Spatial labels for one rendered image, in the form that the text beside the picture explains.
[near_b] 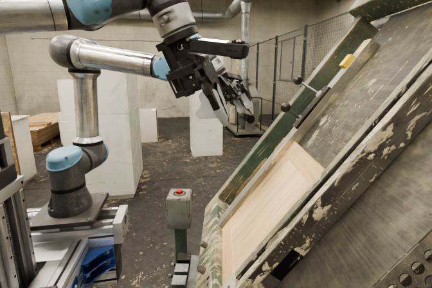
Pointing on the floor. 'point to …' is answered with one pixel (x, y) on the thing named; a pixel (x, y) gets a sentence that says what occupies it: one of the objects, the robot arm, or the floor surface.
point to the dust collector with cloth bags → (240, 120)
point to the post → (180, 246)
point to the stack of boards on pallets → (39, 133)
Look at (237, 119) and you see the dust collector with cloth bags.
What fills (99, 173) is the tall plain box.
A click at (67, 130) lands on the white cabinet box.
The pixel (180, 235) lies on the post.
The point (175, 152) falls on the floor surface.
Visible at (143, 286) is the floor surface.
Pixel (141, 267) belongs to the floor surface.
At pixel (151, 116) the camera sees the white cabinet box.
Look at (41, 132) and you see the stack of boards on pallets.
